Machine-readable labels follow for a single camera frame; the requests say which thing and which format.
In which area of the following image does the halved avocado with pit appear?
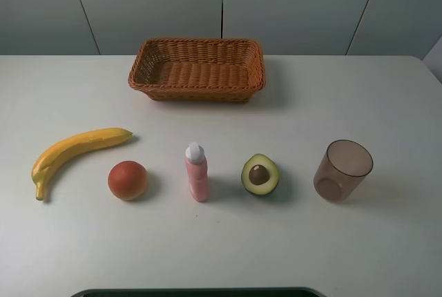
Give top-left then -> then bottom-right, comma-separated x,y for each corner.
241,153 -> 280,196

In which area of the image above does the brown wicker basket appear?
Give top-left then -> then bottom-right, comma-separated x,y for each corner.
128,38 -> 266,103

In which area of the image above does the pink bottle white cap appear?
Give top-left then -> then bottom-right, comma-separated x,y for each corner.
185,142 -> 209,202

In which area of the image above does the orange red round fruit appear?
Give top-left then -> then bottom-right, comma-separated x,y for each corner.
108,161 -> 148,201

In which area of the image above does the brown translucent plastic cup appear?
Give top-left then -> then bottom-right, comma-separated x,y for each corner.
314,140 -> 374,202

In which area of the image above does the yellow banana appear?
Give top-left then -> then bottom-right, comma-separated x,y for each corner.
31,128 -> 133,201

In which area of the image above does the black tray edge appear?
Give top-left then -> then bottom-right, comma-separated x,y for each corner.
73,287 -> 324,297

